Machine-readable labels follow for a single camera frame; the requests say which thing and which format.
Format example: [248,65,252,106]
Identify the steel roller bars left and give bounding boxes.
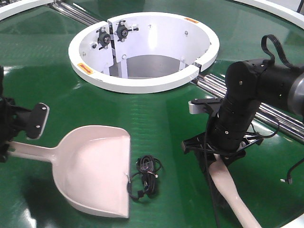
[48,0,100,26]

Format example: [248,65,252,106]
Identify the black cable bundle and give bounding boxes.
[125,154,164,202]

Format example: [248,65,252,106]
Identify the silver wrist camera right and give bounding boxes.
[188,98,223,116]

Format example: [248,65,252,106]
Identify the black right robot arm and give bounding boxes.
[181,34,304,167]

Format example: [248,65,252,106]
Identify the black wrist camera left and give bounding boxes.
[25,103,49,139]

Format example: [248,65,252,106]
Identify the cream plastic dustpan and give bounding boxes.
[8,125,131,219]

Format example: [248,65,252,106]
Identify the black bearing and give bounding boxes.
[91,27,111,50]
[114,20,139,42]

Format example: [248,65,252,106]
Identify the black bearing left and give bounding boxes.
[91,27,111,50]

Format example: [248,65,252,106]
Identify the black bearing right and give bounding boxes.
[114,20,139,42]

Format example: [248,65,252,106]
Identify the white outer conveyor rim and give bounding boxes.
[0,0,304,29]

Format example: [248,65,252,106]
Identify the yellow arrow sticker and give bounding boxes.
[77,63,93,75]

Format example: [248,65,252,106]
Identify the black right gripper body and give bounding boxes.
[181,132,264,173]

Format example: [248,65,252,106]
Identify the loose black cable right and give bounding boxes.
[280,158,304,185]

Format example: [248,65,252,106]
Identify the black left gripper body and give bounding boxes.
[0,96,31,163]

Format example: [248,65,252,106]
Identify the steel roller bars right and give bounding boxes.
[192,74,304,143]

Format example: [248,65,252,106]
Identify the steel roller bars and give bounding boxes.
[192,74,304,143]
[48,0,100,26]

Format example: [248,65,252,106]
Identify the orange warning sticker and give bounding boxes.
[184,17,199,24]

